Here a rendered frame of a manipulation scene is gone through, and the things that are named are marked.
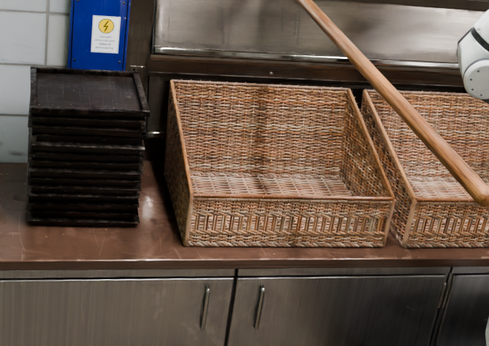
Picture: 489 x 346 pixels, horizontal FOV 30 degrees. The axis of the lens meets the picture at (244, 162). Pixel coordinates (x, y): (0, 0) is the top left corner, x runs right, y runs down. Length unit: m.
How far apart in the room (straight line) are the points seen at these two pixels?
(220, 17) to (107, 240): 0.73
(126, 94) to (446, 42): 1.03
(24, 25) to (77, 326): 0.82
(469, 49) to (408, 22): 1.08
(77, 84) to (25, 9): 0.28
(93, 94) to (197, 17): 0.43
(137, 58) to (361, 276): 0.87
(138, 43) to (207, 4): 0.22
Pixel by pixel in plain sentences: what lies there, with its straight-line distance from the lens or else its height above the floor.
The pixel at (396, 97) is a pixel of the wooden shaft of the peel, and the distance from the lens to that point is 1.74.
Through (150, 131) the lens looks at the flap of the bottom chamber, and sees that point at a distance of 2.68.
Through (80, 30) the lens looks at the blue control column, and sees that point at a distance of 2.55.
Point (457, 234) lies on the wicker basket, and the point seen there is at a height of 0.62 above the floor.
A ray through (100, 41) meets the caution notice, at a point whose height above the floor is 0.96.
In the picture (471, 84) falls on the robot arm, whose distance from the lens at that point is 1.74.
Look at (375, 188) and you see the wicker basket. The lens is 2.53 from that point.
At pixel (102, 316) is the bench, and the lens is 2.36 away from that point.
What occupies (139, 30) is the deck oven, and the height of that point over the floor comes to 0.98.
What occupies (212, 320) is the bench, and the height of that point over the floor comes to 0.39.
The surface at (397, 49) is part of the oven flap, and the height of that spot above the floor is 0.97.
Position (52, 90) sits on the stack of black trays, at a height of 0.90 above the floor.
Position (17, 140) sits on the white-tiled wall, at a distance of 2.70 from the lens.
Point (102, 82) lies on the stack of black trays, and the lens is 2.44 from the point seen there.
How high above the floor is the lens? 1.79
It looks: 25 degrees down
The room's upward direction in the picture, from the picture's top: 8 degrees clockwise
